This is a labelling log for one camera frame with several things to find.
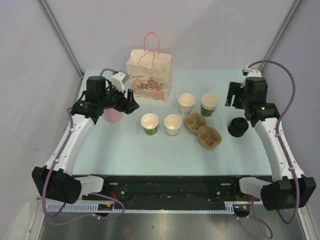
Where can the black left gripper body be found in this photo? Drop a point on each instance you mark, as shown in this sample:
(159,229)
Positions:
(114,99)

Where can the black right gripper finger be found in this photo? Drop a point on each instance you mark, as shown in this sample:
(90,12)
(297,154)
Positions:
(228,101)
(235,88)

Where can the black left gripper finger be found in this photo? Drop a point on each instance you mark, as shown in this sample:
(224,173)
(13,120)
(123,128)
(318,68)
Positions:
(130,96)
(131,108)

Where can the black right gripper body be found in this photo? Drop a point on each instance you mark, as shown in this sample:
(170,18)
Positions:
(240,100)

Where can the black cup lid stack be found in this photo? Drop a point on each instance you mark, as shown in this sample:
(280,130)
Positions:
(237,127)

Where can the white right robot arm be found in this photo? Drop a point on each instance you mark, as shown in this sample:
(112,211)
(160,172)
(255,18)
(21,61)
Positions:
(289,187)

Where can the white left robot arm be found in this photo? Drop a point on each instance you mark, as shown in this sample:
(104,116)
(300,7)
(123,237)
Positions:
(55,179)

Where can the printed paper takeout bag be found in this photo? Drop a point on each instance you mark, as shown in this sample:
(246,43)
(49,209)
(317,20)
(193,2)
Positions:
(150,73)

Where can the pink straw holder cup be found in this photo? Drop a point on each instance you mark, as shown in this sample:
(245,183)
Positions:
(111,115)

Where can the green paper cup stack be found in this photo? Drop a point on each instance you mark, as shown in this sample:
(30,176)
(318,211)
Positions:
(209,102)

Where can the white paper cup stack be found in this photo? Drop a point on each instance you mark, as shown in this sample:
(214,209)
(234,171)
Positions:
(186,103)

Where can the brown pulp cup carrier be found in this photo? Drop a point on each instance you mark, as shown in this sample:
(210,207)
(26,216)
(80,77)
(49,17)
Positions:
(208,136)

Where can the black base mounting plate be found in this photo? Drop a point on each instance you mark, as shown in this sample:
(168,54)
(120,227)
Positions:
(177,193)

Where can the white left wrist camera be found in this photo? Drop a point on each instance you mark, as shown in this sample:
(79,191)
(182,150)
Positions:
(118,80)

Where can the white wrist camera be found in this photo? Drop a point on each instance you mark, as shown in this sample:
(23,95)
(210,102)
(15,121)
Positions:
(248,72)
(118,80)

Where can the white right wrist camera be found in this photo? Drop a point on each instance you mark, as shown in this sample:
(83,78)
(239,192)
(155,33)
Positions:
(248,72)

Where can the white slotted cable duct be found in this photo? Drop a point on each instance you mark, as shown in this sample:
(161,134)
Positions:
(108,208)

